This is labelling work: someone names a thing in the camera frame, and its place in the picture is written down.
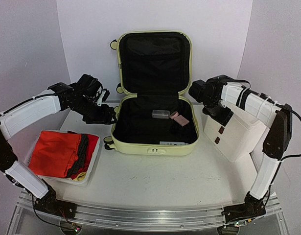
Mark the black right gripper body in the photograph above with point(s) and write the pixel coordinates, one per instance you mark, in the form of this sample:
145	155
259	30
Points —
223	116

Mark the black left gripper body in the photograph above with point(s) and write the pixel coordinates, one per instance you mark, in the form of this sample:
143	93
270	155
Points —
90	114

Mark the red printed t-shirt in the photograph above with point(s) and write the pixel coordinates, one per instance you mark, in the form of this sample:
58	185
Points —
93	140

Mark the white three-drawer storage cabinet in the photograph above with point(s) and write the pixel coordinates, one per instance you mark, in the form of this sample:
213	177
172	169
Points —
251	116

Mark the pink round small container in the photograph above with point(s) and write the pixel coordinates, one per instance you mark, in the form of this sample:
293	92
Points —
174	115

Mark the black dotted garment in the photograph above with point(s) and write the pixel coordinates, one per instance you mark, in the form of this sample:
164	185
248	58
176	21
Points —
79	164

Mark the white perforated plastic basket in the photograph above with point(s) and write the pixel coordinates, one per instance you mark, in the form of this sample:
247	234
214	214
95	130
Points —
71	182

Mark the orange garment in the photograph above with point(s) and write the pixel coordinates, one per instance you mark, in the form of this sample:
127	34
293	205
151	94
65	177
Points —
54	153

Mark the clear plastic rectangular case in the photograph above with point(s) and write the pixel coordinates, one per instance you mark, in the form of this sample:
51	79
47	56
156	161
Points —
161	114

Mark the white deodorant spray bottle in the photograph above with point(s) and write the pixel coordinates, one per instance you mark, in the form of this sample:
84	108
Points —
173	143

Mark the yellow cloth garment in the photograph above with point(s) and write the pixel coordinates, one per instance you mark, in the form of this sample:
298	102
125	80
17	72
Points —
78	177

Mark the pale green hard-shell suitcase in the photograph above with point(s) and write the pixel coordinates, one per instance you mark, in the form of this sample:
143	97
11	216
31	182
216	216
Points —
155	74

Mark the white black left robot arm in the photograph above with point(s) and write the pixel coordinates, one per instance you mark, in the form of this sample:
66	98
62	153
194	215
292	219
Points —
86	99

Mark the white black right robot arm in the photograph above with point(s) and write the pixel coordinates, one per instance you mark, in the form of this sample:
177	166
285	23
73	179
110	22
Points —
278	118

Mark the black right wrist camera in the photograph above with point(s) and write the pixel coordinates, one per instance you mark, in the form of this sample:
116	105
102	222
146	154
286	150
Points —
198	91

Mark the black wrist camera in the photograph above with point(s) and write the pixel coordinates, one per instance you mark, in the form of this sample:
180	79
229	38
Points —
92	89
198	91

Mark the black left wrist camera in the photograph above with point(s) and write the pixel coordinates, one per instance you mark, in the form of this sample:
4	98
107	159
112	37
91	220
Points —
92	89

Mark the aluminium front mounting rail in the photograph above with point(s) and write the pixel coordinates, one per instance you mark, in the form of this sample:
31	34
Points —
26	221

